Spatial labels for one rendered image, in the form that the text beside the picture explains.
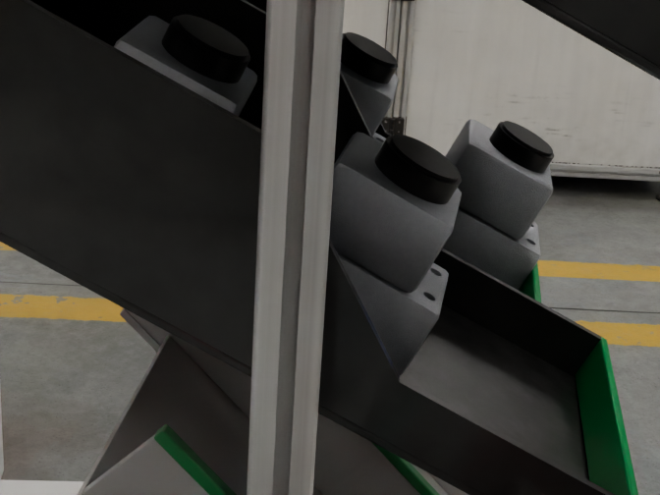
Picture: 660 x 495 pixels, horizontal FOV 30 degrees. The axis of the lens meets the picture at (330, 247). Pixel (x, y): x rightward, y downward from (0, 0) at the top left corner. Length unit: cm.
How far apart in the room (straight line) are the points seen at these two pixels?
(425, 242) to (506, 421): 8
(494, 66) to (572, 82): 28
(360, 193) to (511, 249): 18
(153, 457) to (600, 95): 406
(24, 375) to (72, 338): 22
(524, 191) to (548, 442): 14
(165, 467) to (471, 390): 12
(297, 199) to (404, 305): 9
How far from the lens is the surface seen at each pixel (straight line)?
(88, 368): 307
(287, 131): 33
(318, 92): 33
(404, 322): 43
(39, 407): 292
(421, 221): 41
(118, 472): 43
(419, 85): 433
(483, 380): 48
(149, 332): 57
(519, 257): 58
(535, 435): 47
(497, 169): 56
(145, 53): 42
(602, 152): 450
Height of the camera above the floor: 143
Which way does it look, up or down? 22 degrees down
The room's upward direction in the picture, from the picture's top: 4 degrees clockwise
